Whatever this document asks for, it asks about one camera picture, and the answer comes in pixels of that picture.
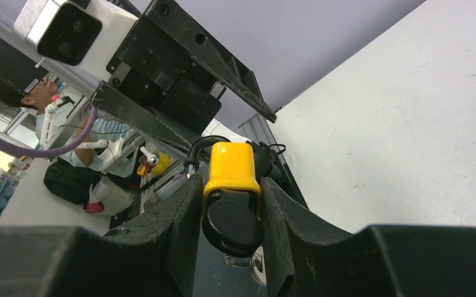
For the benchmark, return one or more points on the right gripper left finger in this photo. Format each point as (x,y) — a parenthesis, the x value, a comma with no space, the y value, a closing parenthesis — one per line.
(158,249)

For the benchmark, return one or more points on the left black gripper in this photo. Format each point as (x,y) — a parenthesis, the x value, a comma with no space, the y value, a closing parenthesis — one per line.
(180,71)

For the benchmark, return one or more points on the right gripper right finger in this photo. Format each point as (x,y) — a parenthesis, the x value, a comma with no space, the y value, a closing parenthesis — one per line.
(297,245)

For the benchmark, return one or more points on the silver keys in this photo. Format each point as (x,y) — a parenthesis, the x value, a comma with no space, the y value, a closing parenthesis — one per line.
(255,264)

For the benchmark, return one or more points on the yellow padlock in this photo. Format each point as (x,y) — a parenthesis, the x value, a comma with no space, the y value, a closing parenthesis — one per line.
(232,196)

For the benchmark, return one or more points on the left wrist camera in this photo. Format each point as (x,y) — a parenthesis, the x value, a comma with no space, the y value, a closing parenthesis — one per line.
(84,34)

